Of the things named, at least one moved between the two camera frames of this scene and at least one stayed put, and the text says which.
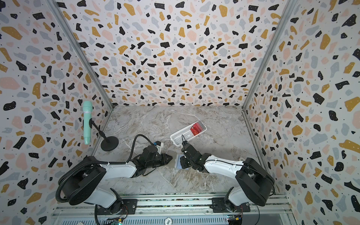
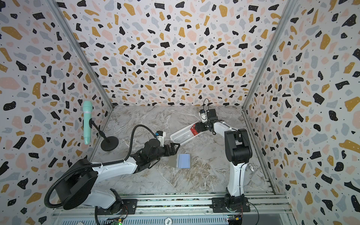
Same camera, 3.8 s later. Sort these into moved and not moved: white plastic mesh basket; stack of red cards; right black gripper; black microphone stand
Moved: right black gripper
Not moved: black microphone stand; stack of red cards; white plastic mesh basket
